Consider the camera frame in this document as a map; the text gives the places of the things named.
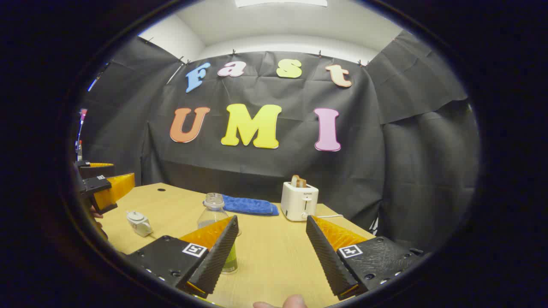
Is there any white toaster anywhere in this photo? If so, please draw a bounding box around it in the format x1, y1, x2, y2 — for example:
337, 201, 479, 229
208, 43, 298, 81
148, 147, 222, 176
280, 181, 319, 222

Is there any black backdrop cloth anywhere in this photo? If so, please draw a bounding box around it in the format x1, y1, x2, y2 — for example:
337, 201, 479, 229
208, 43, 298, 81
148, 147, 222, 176
81, 36, 480, 253

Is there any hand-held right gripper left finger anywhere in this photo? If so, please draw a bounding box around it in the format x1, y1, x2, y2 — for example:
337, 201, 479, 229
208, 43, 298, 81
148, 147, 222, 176
125, 215, 239, 299

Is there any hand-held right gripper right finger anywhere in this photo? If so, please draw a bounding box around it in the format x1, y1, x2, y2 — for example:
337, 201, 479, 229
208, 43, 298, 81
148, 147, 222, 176
306, 215, 425, 301

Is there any ceiling light panel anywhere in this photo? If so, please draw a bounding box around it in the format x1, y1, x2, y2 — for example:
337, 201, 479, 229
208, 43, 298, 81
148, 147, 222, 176
235, 0, 328, 8

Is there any white ceramic teacup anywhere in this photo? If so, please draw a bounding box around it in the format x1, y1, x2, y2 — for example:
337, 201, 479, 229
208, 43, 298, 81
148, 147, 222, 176
128, 214, 153, 238

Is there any blue towel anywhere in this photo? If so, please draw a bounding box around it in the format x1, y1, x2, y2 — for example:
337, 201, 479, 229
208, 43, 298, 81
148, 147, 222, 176
203, 195, 280, 216

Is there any clear green-label water bottle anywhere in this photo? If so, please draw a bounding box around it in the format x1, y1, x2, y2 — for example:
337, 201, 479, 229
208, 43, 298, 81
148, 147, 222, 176
197, 192, 242, 275

